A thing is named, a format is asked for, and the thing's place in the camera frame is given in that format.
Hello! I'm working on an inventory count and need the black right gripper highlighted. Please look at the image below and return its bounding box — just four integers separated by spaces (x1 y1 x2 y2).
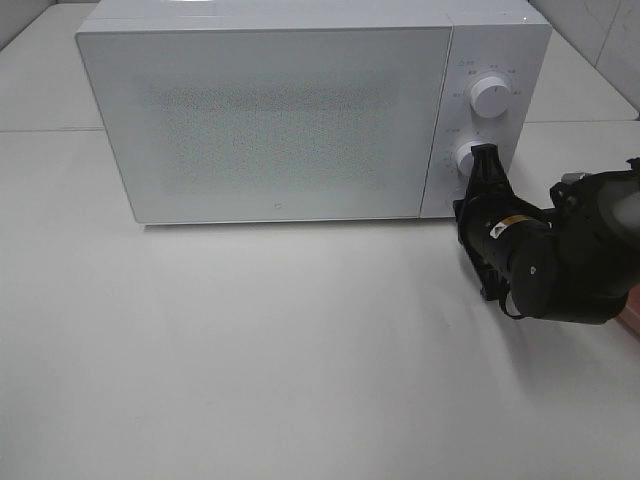
453 143 558 319

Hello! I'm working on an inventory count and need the pink round plate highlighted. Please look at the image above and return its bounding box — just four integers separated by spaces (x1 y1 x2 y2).
617 290 640 335

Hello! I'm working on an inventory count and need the white microwave door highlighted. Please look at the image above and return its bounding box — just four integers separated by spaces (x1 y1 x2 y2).
77 27 451 225

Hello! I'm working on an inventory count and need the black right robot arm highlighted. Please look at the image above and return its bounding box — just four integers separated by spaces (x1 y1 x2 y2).
453 144 639 325

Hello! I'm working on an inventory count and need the white lower microwave knob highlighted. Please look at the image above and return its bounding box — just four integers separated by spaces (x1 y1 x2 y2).
452 140 480 177

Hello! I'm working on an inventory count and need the white microwave knob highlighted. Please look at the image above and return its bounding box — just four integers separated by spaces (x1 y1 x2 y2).
469 72 511 119
452 140 480 177

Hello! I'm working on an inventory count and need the white upper microwave knob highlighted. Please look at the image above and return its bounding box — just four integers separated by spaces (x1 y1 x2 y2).
469 72 511 119

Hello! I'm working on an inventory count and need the white microwave oven body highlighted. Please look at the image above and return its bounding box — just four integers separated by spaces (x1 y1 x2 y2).
75 1 552 219

